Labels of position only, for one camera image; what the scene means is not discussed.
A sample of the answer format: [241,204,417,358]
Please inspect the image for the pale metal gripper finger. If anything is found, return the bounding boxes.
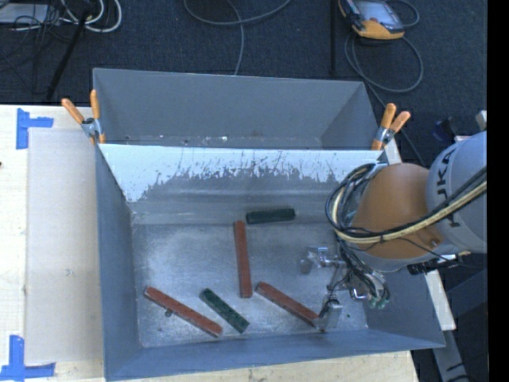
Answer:
[313,298,344,333]
[298,246,340,275]

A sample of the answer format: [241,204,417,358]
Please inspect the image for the grey metal bin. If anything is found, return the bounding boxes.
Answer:
[91,68,447,382]

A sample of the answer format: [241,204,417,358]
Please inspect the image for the dark green flat block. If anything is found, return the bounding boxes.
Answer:
[245,207,297,225]
[198,287,251,335]

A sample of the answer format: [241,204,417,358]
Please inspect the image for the pale wood flat board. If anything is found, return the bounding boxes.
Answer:
[23,127,105,368]

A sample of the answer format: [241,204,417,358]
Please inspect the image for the red-brown flat block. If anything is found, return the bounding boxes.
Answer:
[143,285,224,339]
[232,220,255,299]
[254,280,321,328]

